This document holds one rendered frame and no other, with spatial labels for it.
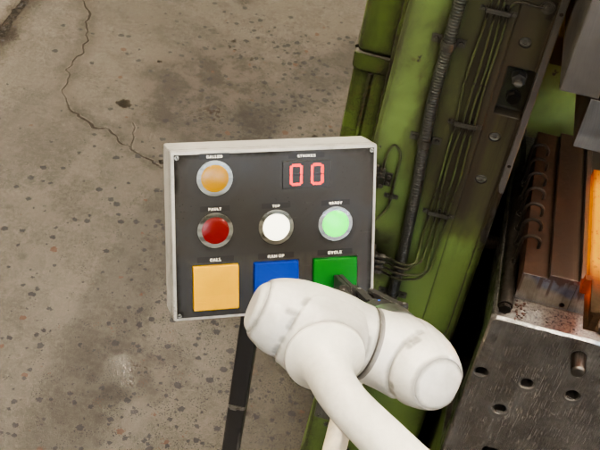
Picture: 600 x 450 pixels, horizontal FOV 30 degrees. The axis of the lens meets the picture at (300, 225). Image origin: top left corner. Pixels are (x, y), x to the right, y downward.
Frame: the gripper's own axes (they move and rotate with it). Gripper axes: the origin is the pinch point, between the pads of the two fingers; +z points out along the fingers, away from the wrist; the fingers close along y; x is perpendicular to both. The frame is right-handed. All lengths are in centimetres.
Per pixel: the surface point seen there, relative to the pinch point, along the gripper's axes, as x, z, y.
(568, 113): 20, 42, 61
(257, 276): 1.7, 4.8, -13.3
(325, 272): 1.5, 4.8, -1.8
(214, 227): 10.3, 5.1, -20.2
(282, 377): -58, 106, 16
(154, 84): 7, 217, -2
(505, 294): -5.7, 7.9, 32.3
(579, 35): 41, -15, 31
